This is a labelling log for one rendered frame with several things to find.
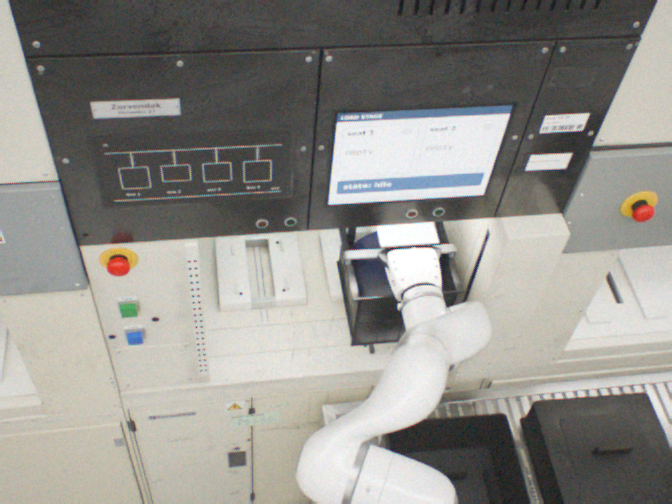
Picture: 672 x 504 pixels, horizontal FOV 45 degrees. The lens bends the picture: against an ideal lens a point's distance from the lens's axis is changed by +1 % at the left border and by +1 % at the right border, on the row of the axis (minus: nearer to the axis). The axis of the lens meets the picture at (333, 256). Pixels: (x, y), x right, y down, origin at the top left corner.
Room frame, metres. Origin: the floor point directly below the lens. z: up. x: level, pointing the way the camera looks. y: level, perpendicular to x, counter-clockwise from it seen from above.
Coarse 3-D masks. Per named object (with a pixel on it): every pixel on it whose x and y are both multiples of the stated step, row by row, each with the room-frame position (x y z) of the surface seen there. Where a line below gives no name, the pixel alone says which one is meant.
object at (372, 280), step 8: (368, 264) 1.07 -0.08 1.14; (376, 264) 1.07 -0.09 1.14; (360, 272) 1.07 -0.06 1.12; (368, 272) 1.07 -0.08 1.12; (376, 272) 1.07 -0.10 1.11; (384, 272) 1.08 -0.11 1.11; (360, 280) 1.07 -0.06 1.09; (368, 280) 1.07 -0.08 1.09; (376, 280) 1.07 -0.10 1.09; (384, 280) 1.08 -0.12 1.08; (360, 288) 1.07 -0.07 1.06; (368, 288) 1.07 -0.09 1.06; (376, 288) 1.07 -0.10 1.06; (384, 288) 1.08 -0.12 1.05; (360, 296) 1.06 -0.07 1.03; (368, 296) 1.07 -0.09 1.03
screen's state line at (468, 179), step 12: (348, 180) 0.94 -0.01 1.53; (360, 180) 0.95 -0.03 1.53; (372, 180) 0.95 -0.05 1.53; (384, 180) 0.96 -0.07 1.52; (396, 180) 0.96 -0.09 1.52; (408, 180) 0.97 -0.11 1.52; (420, 180) 0.98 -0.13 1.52; (432, 180) 0.98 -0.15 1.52; (444, 180) 0.99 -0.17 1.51; (456, 180) 0.99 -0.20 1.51; (468, 180) 1.00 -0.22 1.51; (480, 180) 1.00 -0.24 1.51; (336, 192) 0.94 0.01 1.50; (348, 192) 0.94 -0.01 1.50; (360, 192) 0.95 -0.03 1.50
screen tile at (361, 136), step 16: (352, 128) 0.94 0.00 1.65; (368, 128) 0.95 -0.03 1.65; (384, 128) 0.96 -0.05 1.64; (400, 128) 0.96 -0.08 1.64; (416, 128) 0.97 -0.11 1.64; (352, 144) 0.94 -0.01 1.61; (368, 144) 0.95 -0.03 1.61; (384, 144) 0.96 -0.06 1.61; (400, 144) 0.96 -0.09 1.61; (352, 160) 0.95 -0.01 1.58; (368, 160) 0.95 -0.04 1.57; (384, 160) 0.96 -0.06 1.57; (400, 160) 0.96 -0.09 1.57
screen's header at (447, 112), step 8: (360, 112) 0.95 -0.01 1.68; (368, 112) 0.95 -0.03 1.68; (376, 112) 0.95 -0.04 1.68; (384, 112) 0.95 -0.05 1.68; (392, 112) 0.96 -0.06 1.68; (400, 112) 0.96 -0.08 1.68; (408, 112) 0.96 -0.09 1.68; (416, 112) 0.97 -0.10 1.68; (424, 112) 0.97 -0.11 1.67; (432, 112) 0.97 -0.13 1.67; (440, 112) 0.98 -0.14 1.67; (448, 112) 0.98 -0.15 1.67; (456, 112) 0.98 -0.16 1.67; (464, 112) 0.99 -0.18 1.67; (472, 112) 0.99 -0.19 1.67; (480, 112) 0.99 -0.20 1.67; (488, 112) 1.00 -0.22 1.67; (496, 112) 1.00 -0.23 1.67; (504, 112) 1.00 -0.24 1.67; (344, 120) 0.94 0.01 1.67; (352, 120) 0.94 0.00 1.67; (360, 120) 0.95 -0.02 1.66; (368, 120) 0.95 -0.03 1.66; (376, 120) 0.95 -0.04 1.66
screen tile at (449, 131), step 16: (432, 128) 0.97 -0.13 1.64; (448, 128) 0.98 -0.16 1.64; (464, 128) 0.99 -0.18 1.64; (480, 128) 0.99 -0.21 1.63; (496, 128) 1.00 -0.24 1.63; (480, 144) 1.00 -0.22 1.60; (432, 160) 0.98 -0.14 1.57; (448, 160) 0.98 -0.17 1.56; (464, 160) 0.99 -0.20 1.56; (480, 160) 1.00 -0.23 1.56
